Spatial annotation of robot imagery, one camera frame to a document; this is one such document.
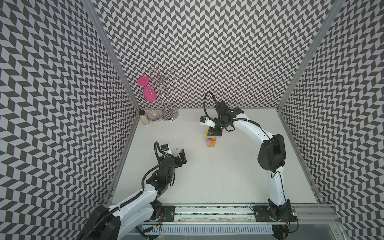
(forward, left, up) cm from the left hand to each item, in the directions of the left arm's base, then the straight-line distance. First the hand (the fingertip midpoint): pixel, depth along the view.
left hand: (177, 151), depth 85 cm
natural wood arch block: (+12, -22, -3) cm, 25 cm away
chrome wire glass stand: (+49, +12, +14) cm, 52 cm away
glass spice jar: (+28, +27, -3) cm, 39 cm away
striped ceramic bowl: (+34, +21, -7) cm, 41 cm away
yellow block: (+10, -17, +5) cm, 20 cm away
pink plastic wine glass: (+45, +24, +7) cm, 51 cm away
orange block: (+9, -22, -6) cm, 24 cm away
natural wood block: (+9, -19, -8) cm, 22 cm away
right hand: (+11, -20, +2) cm, 23 cm away
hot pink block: (+10, -19, -6) cm, 22 cm away
